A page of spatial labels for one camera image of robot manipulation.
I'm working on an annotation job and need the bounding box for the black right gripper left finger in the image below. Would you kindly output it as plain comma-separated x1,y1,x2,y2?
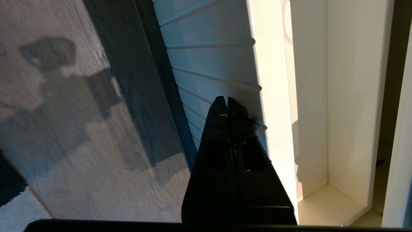
181,96,239,224

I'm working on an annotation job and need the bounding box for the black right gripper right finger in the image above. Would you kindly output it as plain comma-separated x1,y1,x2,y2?
227,97,297,224

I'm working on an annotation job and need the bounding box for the white fluted drawer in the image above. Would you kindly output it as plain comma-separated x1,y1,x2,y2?
151,0,396,226

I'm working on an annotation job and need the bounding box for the white black patterned rug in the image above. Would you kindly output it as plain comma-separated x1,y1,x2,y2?
0,151,54,231

